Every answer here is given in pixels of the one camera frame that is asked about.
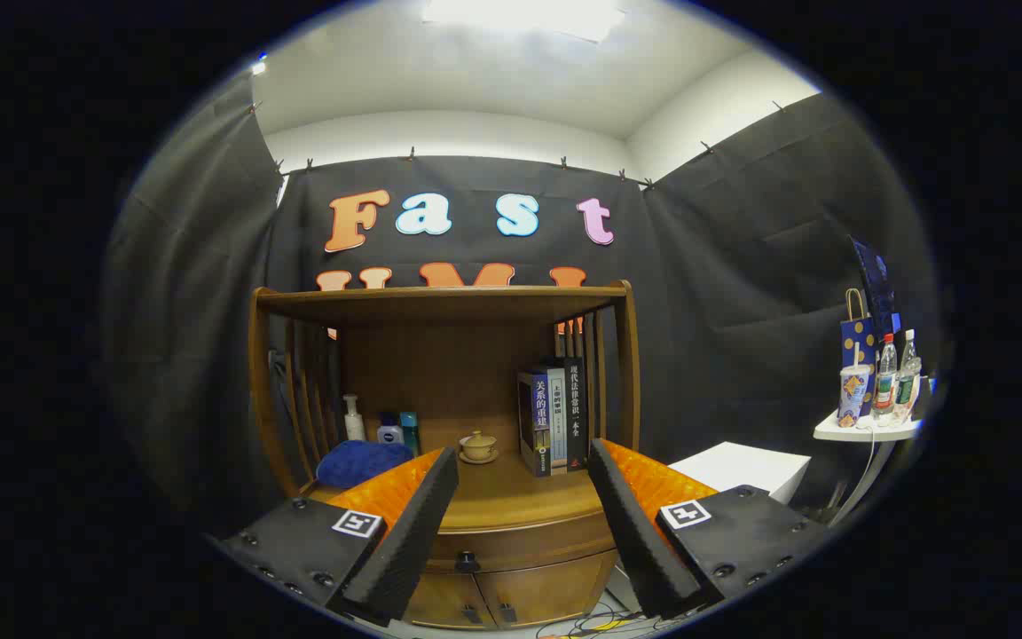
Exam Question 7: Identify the book with black spine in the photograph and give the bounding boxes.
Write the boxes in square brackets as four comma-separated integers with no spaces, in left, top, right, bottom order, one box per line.
[564,357,588,469]

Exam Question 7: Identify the book with blue spine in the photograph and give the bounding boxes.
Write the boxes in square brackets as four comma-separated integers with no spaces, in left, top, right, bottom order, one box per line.
[517,370,554,478]

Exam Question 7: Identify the water bottle with green label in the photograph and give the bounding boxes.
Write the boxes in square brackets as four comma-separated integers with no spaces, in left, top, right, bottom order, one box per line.
[894,329,922,418]

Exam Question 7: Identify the white side shelf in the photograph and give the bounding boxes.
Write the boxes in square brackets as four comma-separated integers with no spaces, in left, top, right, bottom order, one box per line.
[813,408,924,526]

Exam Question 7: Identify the beige lidded teacup with saucer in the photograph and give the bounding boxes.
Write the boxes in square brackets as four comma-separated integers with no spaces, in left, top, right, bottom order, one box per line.
[459,430,500,465]

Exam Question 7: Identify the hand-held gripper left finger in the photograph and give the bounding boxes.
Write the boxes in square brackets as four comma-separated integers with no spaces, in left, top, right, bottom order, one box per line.
[214,446,460,627]

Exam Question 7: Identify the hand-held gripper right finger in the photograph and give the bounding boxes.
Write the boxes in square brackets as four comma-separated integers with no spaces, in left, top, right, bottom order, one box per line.
[586,438,833,620]

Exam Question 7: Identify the wooden cabinet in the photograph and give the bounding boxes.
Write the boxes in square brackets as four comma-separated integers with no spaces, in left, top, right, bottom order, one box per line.
[248,281,642,631]

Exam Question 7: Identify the white drawer unit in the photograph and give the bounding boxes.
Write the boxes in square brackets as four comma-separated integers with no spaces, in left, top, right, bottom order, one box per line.
[669,441,812,507]

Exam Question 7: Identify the blue folded towel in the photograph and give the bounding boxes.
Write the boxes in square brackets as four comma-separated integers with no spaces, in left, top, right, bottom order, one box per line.
[316,441,414,489]

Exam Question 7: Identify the book with pale grey spine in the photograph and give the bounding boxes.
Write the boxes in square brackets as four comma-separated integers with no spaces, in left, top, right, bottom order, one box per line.
[548,367,570,471]

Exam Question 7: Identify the black floor cables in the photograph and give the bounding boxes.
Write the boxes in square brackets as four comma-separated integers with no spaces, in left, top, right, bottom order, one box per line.
[536,602,680,638]

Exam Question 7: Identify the printed paper cup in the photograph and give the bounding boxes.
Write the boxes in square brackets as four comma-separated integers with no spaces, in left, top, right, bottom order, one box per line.
[837,342,871,429]

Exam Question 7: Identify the dark blue paper bag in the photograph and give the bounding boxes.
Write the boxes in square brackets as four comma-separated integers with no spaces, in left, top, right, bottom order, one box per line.
[848,235,900,343]

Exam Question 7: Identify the blue dotted gift bag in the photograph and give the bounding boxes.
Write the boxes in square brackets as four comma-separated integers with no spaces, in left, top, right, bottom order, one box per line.
[841,288,877,418]

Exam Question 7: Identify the wooden drawer with black knob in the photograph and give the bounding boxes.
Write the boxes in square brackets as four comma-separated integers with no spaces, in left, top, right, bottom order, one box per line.
[427,510,618,576]

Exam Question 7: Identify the water bottle with red label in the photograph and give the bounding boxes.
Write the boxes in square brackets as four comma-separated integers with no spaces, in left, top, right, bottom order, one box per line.
[873,334,899,418]

